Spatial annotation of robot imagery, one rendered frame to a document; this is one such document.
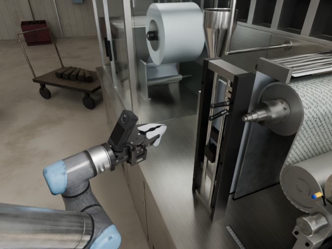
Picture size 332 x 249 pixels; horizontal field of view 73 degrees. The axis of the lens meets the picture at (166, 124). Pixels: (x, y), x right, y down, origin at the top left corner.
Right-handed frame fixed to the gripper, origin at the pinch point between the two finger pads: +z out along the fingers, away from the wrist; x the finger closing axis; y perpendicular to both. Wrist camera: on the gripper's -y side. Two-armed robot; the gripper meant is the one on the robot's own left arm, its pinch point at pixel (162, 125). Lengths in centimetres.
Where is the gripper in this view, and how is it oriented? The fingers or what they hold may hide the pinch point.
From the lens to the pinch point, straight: 71.4
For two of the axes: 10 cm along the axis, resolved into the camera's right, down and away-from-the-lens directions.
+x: 6.2, 5.3, -5.8
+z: 7.8, -3.4, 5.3
